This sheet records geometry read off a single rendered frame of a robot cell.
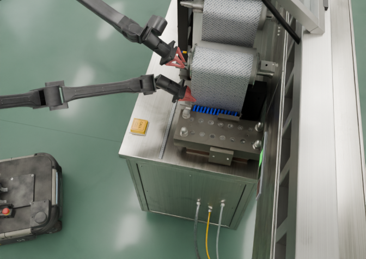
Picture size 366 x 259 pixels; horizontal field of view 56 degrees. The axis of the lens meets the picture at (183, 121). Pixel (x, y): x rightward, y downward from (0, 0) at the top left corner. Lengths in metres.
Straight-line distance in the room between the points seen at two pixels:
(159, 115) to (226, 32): 0.52
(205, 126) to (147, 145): 0.30
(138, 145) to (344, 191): 0.95
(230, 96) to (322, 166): 0.78
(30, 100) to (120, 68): 1.83
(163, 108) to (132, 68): 1.43
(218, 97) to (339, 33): 0.53
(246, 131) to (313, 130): 0.73
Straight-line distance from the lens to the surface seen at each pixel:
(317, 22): 1.04
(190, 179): 1.71
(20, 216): 2.40
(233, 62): 1.40
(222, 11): 1.51
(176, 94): 1.52
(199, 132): 1.51
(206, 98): 1.54
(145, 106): 1.76
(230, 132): 1.52
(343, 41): 1.40
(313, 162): 0.80
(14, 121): 3.08
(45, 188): 2.41
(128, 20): 1.40
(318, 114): 0.87
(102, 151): 2.70
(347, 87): 1.25
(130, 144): 1.65
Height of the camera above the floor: 2.33
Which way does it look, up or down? 57 degrees down
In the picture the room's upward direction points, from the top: straight up
